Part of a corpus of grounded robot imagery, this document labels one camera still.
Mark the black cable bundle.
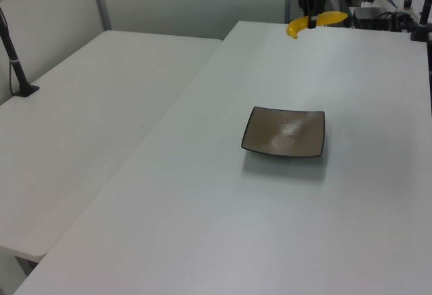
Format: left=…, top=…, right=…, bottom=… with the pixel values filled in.
left=384, top=11, right=414, bottom=34

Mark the square brown ceramic plate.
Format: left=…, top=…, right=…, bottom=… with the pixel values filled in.
left=240, top=106, right=326, bottom=159

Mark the black electronics box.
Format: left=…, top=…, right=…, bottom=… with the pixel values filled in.
left=352, top=6, right=387, bottom=30

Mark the black camera pole with base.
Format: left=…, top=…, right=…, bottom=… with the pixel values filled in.
left=0, top=6, right=41, bottom=99

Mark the grey partition frame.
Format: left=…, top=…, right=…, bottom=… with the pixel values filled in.
left=0, top=0, right=113, bottom=32

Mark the yellow banana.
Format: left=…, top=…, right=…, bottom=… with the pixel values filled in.
left=286, top=11, right=349, bottom=41

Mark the black pole with clamp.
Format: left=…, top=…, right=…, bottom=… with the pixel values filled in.
left=409, top=0, right=432, bottom=43

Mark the white side table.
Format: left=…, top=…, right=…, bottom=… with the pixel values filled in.
left=0, top=30, right=223, bottom=264

